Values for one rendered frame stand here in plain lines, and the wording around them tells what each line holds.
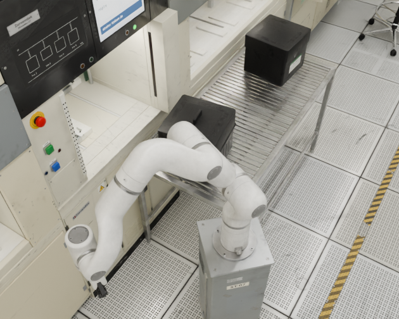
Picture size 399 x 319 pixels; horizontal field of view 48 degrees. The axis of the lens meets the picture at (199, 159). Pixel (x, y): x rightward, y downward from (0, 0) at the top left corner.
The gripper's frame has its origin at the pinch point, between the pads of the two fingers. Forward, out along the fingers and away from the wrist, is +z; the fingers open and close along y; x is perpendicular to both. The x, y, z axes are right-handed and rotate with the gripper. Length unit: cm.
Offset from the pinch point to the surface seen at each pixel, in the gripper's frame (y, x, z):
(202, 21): 141, -136, 14
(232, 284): -12, -52, 38
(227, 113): 46, -88, 0
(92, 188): 57, -19, 20
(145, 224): 63, -45, 79
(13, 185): 43.3, 10.4, -16.5
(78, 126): 89, -28, 11
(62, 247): 46, 4, 37
